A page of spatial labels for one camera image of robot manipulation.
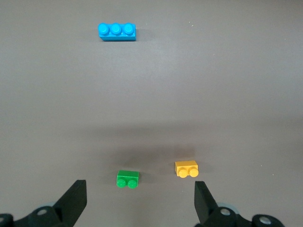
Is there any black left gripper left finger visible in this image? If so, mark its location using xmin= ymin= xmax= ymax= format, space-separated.
xmin=28 ymin=180 xmax=88 ymax=227

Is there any yellow two-stud toy block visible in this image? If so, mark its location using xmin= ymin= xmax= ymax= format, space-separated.
xmin=174 ymin=160 xmax=199 ymax=178

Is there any blue three-stud toy block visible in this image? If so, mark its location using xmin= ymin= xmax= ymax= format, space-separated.
xmin=98 ymin=22 xmax=137 ymax=42

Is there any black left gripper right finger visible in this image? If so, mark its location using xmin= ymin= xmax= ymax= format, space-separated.
xmin=194 ymin=181 xmax=238 ymax=227

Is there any green two-stud toy block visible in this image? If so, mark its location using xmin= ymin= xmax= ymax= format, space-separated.
xmin=116 ymin=170 xmax=140 ymax=190

